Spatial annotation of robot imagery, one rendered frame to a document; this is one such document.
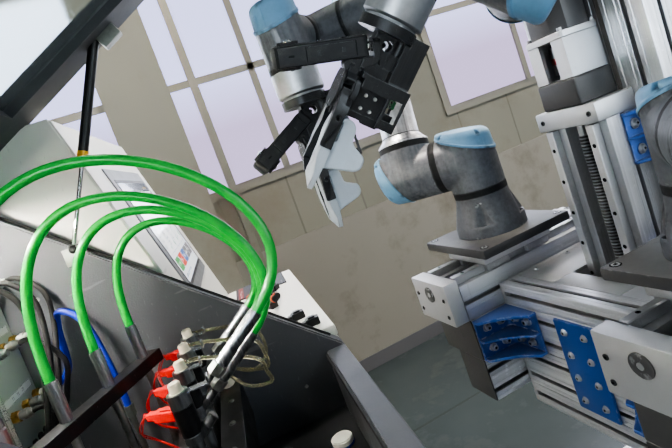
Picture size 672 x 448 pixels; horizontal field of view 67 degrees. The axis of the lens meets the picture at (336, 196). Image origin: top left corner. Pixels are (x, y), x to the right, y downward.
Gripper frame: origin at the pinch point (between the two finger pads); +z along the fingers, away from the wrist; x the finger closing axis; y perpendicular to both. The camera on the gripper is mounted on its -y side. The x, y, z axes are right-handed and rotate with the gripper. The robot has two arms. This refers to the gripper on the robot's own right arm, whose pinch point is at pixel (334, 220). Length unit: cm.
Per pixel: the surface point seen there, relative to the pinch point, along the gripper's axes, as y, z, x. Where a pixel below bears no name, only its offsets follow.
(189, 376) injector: -28.1, 12.3, -5.1
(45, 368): -44.6, 3.5, -4.7
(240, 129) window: 6, -36, 202
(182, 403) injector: -28.5, 12.5, -13.4
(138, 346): -36.8, 9.3, 11.1
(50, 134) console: -40, -31, 23
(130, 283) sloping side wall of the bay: -35.9, -0.3, 18.9
